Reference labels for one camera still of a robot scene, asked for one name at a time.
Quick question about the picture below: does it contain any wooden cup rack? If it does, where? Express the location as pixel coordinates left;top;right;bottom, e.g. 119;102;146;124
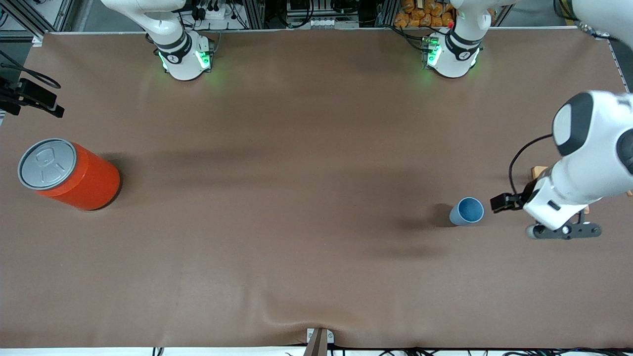
532;166;633;215

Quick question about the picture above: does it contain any black electronics box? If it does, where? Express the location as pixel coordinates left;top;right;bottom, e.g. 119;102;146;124
287;0;337;15

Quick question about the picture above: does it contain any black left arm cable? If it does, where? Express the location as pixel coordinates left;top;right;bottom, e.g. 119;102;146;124
509;133;554;198

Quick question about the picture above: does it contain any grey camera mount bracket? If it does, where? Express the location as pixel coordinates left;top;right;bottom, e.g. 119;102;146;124
303;327;334;356

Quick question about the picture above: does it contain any light blue plastic cup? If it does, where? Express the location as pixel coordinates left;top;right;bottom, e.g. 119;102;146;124
449;197;485;226

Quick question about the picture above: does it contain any pile of orange objects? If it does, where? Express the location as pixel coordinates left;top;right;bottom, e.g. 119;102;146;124
394;0;458;28

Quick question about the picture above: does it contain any orange can with grey lid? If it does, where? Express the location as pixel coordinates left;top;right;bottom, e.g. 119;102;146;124
18;138;121;212

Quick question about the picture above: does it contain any brown table mat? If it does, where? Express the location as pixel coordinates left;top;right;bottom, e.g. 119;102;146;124
0;27;633;349

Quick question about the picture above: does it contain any aluminium profile frame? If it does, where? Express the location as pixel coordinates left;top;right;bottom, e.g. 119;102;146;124
0;0;633;41

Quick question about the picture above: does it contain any white power strip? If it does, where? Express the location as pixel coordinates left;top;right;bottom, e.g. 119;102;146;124
306;18;360;29
195;0;240;20

